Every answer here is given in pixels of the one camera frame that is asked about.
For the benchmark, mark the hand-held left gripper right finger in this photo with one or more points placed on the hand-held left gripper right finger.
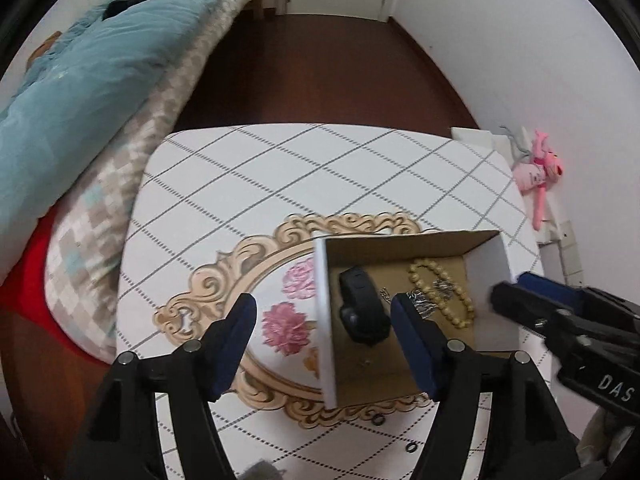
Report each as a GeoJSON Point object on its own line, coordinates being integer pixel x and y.
{"type": "Point", "coordinates": [416, 350]}

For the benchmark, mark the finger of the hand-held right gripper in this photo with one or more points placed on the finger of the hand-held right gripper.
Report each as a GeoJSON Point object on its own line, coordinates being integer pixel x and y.
{"type": "Point", "coordinates": [545, 285]}
{"type": "Point", "coordinates": [517, 305]}

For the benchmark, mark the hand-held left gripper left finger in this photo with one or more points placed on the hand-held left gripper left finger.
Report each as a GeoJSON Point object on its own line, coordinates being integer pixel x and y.
{"type": "Point", "coordinates": [234, 347]}

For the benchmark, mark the white cardboard box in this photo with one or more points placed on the white cardboard box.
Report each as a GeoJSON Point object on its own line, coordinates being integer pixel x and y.
{"type": "Point", "coordinates": [345, 365]}

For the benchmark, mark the floral placemat with ornate border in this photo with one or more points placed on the floral placemat with ornate border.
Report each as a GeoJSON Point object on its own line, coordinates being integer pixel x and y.
{"type": "Point", "coordinates": [280, 320]}

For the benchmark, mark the black smart wristband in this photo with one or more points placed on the black smart wristband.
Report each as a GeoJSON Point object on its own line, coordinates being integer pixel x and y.
{"type": "Point", "coordinates": [362, 310]}

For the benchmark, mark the pink plush toy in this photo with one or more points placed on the pink plush toy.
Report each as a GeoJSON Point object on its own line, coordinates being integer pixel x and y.
{"type": "Point", "coordinates": [537, 170]}

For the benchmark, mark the grey fuzzy object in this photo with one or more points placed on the grey fuzzy object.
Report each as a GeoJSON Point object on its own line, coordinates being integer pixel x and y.
{"type": "Point", "coordinates": [262, 471]}

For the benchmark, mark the white checked tablecloth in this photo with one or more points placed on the white checked tablecloth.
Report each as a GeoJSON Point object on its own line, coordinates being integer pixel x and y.
{"type": "Point", "coordinates": [240, 180]}

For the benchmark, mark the checkered beige blanket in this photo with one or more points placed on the checkered beige blanket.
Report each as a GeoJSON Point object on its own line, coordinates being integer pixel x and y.
{"type": "Point", "coordinates": [95, 220]}

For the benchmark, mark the red cloth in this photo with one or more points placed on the red cloth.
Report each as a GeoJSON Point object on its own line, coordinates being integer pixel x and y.
{"type": "Point", "coordinates": [30, 285]}

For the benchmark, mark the blue duvet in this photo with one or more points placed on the blue duvet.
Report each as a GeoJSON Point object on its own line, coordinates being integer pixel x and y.
{"type": "Point", "coordinates": [90, 85]}

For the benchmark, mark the wall socket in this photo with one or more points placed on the wall socket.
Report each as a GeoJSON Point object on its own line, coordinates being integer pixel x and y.
{"type": "Point", "coordinates": [570, 255]}

